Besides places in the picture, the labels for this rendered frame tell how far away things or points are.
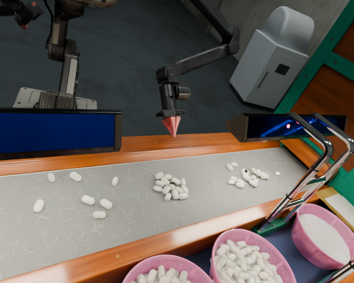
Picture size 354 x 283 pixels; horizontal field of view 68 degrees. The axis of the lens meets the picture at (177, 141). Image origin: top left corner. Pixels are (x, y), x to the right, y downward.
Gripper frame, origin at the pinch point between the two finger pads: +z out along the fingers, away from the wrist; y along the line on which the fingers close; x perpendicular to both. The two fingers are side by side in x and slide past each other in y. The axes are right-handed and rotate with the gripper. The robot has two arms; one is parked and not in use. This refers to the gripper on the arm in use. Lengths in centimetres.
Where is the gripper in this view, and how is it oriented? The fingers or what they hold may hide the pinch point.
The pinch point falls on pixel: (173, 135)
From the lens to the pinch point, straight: 102.2
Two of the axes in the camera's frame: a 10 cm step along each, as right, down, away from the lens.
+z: 1.5, 9.8, -1.1
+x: -5.5, 1.7, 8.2
